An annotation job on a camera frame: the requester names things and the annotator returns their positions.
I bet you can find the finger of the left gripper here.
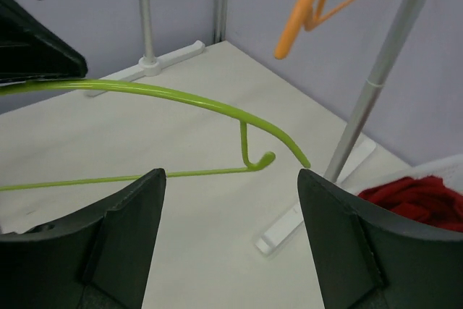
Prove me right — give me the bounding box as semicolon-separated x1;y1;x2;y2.
1;0;88;83

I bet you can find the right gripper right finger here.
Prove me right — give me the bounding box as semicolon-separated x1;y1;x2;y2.
297;169;462;308

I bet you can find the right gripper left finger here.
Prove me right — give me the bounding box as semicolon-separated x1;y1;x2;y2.
1;169;166;308

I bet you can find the red t shirt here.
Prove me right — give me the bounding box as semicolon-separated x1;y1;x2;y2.
358;175;462;232

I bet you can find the green hanger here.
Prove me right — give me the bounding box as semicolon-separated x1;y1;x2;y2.
1;78;310;177

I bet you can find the orange hanger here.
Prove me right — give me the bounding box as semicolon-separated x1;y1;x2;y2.
273;0;356;59

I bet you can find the white plastic basket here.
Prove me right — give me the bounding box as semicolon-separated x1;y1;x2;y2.
345;154;462;195

